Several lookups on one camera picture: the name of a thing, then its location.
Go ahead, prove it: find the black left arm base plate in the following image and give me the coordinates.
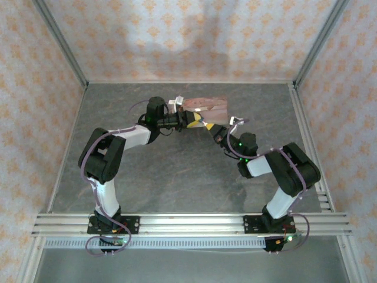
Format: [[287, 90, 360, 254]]
[[87, 216, 141, 235]]

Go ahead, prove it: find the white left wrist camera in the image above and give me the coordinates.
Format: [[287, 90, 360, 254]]
[[167, 95, 185, 113]]

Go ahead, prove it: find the slotted grey cable duct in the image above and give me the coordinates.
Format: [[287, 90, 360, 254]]
[[44, 238, 267, 250]]

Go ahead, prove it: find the aluminium frame post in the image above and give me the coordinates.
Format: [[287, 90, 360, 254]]
[[34, 0, 90, 89], [293, 0, 350, 89]]

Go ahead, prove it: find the pink printed tin box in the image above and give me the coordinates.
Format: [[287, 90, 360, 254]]
[[181, 95, 230, 127]]

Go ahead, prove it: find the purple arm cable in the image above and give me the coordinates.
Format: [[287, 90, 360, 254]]
[[224, 117, 310, 254], [80, 99, 154, 256]]

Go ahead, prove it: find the aluminium side rail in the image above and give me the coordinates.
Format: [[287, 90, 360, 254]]
[[289, 82, 335, 213], [46, 84, 88, 214]]

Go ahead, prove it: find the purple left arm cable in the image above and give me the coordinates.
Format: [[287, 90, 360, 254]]
[[80, 99, 154, 256]]

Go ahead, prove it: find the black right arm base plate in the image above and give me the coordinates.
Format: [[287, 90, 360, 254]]
[[243, 214, 296, 235]]

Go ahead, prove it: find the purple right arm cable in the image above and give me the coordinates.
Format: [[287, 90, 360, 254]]
[[224, 117, 310, 254]]

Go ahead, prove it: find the aluminium frame leg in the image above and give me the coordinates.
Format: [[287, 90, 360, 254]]
[[335, 235, 369, 283], [18, 235, 45, 283]]

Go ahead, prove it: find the aluminium rear rail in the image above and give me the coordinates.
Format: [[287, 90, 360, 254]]
[[87, 78, 296, 85]]

